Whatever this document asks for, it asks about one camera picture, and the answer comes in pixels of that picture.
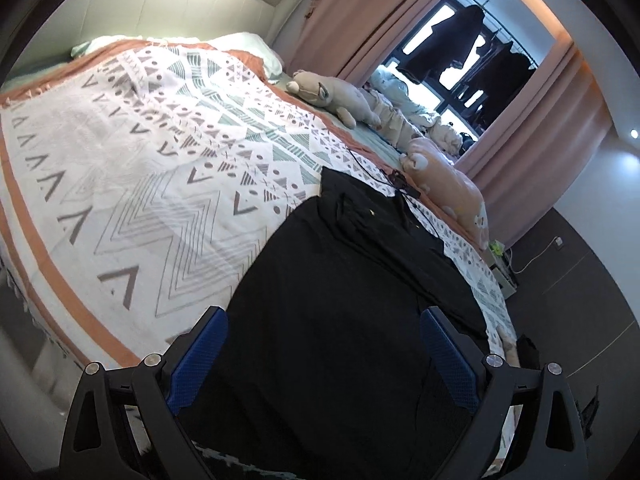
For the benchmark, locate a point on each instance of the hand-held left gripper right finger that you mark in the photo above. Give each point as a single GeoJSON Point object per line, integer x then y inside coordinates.
{"type": "Point", "coordinates": [447, 360]}

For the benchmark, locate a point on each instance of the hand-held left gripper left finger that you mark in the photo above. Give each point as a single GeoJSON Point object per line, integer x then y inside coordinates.
{"type": "Point", "coordinates": [197, 355]}

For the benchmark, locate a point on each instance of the grey plush toy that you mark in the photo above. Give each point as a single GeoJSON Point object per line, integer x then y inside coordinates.
{"type": "Point", "coordinates": [325, 92]}

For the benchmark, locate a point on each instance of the hanging black coat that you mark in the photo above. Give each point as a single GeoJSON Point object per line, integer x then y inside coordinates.
{"type": "Point", "coordinates": [450, 40]}

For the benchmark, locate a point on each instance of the white pillow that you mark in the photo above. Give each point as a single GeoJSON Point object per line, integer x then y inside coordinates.
{"type": "Point", "coordinates": [255, 52]}

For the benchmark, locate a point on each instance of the patterned bed blanket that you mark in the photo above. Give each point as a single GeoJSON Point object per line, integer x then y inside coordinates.
{"type": "Point", "coordinates": [150, 160]}

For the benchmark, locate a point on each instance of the folded black clothes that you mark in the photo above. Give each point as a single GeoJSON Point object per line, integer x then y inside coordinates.
{"type": "Point", "coordinates": [529, 350]}

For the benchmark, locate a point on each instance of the green item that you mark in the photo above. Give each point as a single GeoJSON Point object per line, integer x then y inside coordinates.
{"type": "Point", "coordinates": [496, 248]}

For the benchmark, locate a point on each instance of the beige bedside table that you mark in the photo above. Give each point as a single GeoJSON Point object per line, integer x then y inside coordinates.
{"type": "Point", "coordinates": [507, 280]}

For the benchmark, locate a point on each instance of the black jacket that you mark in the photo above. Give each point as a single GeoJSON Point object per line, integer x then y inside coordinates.
{"type": "Point", "coordinates": [325, 310]}

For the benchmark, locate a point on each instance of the pile of white bedding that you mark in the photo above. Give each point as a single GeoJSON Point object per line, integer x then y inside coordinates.
{"type": "Point", "coordinates": [400, 105]}

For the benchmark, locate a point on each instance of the small black device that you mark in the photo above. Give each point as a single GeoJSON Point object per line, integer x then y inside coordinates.
{"type": "Point", "coordinates": [405, 187]}

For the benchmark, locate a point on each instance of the hanging dark clothes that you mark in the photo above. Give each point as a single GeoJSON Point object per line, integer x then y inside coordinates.
{"type": "Point", "coordinates": [500, 75]}

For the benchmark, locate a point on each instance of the wall outlet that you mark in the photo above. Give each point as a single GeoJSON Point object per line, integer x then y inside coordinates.
{"type": "Point", "coordinates": [558, 242]}

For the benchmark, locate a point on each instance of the pink printed pillow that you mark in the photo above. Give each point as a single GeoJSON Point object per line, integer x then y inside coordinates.
{"type": "Point", "coordinates": [450, 185]}

